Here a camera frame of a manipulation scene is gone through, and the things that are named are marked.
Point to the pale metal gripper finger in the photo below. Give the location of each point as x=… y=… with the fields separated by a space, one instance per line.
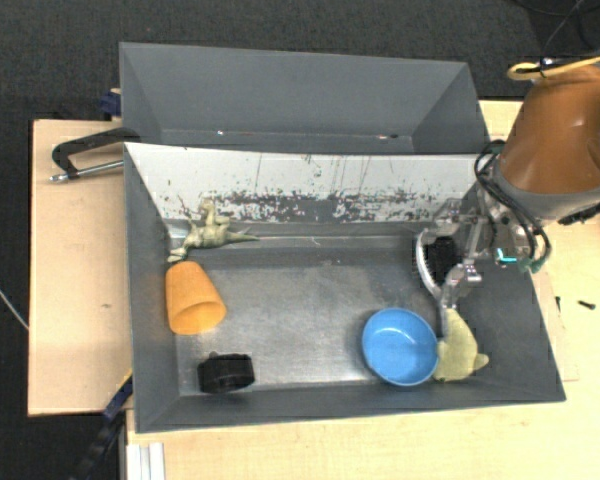
x=466 y=275
x=446 y=302

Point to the pale yellow-green plush toy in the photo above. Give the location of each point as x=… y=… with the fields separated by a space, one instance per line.
x=457 y=350

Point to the blue bowl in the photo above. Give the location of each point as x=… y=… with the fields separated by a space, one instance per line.
x=397 y=348

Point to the small black screw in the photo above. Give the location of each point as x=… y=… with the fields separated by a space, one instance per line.
x=586 y=305

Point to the grey metal bin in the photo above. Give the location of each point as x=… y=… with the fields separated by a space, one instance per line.
x=300 y=308

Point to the black round lid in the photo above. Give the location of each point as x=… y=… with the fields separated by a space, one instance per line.
x=225 y=372

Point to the green toy dinosaur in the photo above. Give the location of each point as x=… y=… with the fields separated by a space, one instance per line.
x=210 y=233

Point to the orange cup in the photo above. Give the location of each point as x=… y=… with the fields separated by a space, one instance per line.
x=192 y=298

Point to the pale brown cardboard board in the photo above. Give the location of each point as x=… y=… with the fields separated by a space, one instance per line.
x=75 y=268

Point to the black cylinder on white bracket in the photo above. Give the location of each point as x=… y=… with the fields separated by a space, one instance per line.
x=437 y=260

